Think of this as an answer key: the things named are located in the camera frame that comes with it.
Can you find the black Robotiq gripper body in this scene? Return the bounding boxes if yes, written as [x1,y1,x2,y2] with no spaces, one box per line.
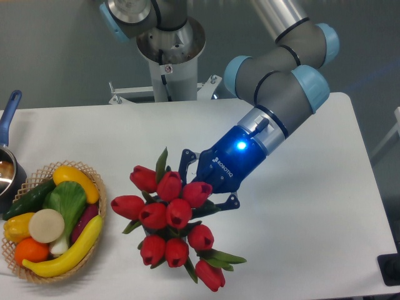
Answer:
[193,126,266,194]

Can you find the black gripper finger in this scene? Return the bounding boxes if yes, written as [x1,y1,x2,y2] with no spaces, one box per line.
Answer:
[205,192,241,211]
[178,149,200,184]

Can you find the red tulip bouquet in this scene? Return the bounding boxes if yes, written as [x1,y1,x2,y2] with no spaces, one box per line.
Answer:
[111,150,246,292]

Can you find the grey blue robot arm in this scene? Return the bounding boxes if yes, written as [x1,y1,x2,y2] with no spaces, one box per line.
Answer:
[99,1,339,218]

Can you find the dark grey ribbed vase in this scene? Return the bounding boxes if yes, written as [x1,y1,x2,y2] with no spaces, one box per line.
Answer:
[139,198,193,239]

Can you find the purple sweet potato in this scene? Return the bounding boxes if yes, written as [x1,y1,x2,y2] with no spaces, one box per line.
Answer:
[70,204,98,244]

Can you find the green bok choy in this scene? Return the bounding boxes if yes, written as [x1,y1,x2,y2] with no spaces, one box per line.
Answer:
[42,181,86,258]

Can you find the yellow squash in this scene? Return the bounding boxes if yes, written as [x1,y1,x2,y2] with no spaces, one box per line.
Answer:
[52,165,100,204]

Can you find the beige round disc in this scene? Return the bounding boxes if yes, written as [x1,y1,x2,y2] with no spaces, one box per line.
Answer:
[28,209,64,244]

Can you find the woven wicker basket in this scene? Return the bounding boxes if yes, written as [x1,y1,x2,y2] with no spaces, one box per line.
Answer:
[2,161,107,284]

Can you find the green cucumber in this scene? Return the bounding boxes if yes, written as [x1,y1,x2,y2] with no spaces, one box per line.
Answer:
[2,179,56,221]

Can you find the black device at edge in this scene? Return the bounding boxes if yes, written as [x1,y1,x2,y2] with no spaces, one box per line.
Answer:
[377,253,399,286]

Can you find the yellow banana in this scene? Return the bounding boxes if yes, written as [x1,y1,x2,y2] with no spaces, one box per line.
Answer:
[22,215,103,278]

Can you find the orange fruit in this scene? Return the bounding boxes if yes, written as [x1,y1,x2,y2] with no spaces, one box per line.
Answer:
[14,237,49,266]

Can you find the yellow bell pepper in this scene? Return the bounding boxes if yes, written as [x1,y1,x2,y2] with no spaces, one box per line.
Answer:
[3,212,35,243]

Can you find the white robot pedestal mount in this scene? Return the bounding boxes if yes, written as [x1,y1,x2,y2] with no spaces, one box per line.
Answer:
[109,17,222,104]

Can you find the white frame at right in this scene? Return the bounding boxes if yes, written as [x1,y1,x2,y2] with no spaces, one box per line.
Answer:
[370,107,399,166]

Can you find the blue handled saucepan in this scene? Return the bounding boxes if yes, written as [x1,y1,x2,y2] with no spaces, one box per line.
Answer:
[1,90,27,214]

